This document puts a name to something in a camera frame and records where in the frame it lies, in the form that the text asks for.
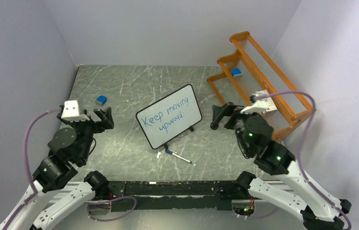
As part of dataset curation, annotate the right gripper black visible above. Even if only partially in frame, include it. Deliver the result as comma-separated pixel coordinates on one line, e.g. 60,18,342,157
212,101,259,154

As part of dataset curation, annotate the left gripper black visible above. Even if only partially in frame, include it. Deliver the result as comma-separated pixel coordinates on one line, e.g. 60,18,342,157
58,105,114,162

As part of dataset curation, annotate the white board black frame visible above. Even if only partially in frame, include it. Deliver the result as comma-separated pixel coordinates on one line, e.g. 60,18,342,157
135,84,202,150

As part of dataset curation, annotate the white marker pen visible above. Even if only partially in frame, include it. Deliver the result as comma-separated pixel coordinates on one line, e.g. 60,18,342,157
164,149,192,164

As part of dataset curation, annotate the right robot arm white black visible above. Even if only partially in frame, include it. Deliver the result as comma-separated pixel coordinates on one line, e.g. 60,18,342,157
210,102,351,230

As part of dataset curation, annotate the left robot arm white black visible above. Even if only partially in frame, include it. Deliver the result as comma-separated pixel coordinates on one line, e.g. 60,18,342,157
0,105,114,230

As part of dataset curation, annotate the blue eraser on table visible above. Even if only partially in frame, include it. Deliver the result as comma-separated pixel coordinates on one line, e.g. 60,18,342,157
95,95,107,106

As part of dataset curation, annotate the blue eraser on rack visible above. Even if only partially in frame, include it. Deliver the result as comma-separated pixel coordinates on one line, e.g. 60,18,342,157
231,68,243,78

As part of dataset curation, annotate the white red small box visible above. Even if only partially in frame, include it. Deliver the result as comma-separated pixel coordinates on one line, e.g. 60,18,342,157
255,90,278,115

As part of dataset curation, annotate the orange wooden rack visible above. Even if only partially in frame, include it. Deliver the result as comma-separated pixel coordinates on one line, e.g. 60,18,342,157
207,31,313,142

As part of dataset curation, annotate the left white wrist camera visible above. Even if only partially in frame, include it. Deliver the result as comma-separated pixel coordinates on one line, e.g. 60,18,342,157
61,100,90,122

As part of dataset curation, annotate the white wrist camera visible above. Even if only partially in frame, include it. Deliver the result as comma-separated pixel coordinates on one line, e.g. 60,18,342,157
240,94,268,114
61,100,90,122

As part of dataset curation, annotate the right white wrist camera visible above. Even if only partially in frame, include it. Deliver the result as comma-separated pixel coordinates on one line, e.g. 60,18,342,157
240,94,268,114

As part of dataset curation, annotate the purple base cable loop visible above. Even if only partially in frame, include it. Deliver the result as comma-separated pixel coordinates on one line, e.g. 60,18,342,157
87,195,138,222

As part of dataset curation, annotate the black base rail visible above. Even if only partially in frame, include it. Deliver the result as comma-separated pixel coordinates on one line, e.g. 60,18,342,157
87,179,266,212

